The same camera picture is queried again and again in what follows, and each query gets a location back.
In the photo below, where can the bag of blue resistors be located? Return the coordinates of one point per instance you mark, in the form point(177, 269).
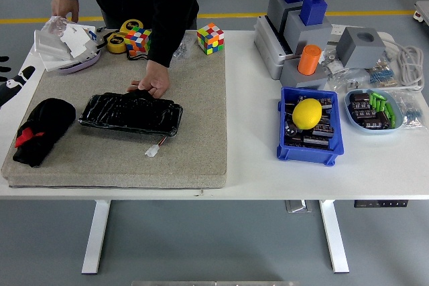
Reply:
point(407, 112)
point(382, 75)

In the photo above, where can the small blue white part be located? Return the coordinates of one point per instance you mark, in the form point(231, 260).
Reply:
point(93, 35)

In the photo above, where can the grey block with round hole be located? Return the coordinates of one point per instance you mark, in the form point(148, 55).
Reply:
point(358, 53)

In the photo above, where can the yellow tape measure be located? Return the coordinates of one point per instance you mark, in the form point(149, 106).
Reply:
point(129, 26)
point(116, 43)

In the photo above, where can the person's left forearm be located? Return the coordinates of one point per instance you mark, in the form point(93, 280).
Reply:
point(166, 48)

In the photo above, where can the grey block holder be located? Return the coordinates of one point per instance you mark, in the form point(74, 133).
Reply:
point(276, 8)
point(311, 81)
point(308, 36)

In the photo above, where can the blue plastic bin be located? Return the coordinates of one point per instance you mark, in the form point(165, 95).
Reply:
point(301, 157)

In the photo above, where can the clear bag of screws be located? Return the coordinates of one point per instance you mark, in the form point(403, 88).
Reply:
point(184, 50)

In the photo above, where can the orange cylinder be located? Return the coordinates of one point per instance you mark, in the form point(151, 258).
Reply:
point(309, 60)

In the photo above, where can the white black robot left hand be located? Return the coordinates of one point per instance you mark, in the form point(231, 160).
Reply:
point(15, 85)

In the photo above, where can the small bag of white parts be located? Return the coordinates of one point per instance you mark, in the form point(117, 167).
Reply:
point(332, 63)

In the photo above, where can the white flat plate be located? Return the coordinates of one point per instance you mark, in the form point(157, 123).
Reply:
point(55, 64)

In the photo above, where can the metal bracket under table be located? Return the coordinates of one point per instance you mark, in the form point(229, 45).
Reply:
point(298, 206)

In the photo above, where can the person's left hand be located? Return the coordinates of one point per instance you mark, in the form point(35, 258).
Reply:
point(155, 78)

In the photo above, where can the clear plastic bag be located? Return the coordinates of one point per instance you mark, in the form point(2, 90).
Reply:
point(55, 24)

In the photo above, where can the purple tray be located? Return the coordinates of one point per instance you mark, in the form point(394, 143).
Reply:
point(85, 64)

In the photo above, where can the yellow lemon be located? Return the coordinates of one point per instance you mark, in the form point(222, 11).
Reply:
point(306, 113)

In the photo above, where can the white table leg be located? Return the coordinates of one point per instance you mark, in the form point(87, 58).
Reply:
point(333, 235)
point(95, 235)

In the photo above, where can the colourful puzzle cube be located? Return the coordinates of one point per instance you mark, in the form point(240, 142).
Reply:
point(210, 39)
point(138, 41)

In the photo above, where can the black desk control panel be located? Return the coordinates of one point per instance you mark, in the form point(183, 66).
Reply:
point(382, 203)

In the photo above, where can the grey-brown mat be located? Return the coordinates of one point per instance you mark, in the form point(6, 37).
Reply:
point(194, 115)

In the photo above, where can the black rag with red tag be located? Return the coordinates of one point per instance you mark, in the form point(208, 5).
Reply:
point(47, 122)

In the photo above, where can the clear bag with plug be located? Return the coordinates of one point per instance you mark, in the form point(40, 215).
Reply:
point(348, 81)

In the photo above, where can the green battery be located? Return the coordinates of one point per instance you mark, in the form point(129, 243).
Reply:
point(379, 105)
point(394, 121)
point(389, 112)
point(378, 94)
point(373, 101)

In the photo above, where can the person's right hand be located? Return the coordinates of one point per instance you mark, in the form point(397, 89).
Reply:
point(63, 6)

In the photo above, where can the light blue dish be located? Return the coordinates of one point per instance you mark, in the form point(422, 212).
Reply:
point(375, 132)

